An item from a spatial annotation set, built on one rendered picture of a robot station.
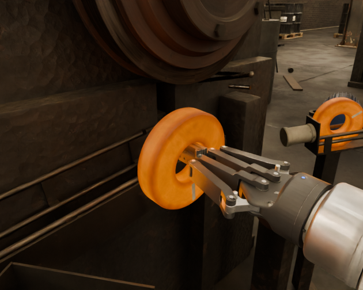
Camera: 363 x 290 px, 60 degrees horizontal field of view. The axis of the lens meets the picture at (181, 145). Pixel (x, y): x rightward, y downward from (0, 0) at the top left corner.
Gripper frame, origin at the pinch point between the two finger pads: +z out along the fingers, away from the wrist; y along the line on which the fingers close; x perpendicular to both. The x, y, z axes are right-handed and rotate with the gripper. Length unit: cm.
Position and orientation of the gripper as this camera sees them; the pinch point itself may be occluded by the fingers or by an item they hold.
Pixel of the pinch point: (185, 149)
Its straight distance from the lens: 46.3
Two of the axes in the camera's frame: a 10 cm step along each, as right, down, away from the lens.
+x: 0.3, -8.9, -4.5
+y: 7.2, -2.9, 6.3
